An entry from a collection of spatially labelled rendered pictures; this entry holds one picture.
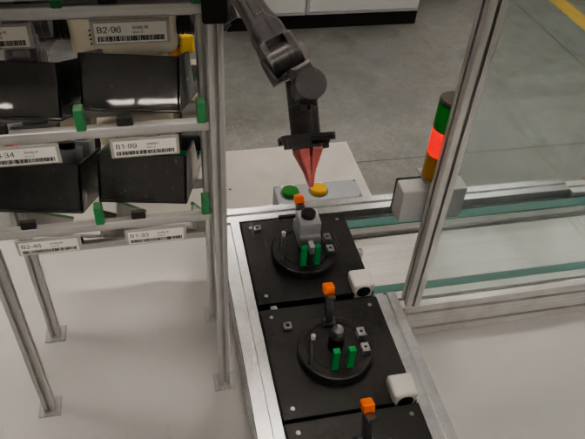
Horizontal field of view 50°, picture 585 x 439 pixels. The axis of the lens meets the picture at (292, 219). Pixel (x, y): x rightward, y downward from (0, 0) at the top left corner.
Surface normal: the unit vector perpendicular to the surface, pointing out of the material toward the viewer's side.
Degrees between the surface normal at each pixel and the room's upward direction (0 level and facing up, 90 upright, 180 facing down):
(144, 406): 0
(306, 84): 49
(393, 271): 0
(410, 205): 90
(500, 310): 90
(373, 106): 0
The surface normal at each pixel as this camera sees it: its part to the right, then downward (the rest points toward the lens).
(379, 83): 0.05, -0.73
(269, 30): 0.08, -0.11
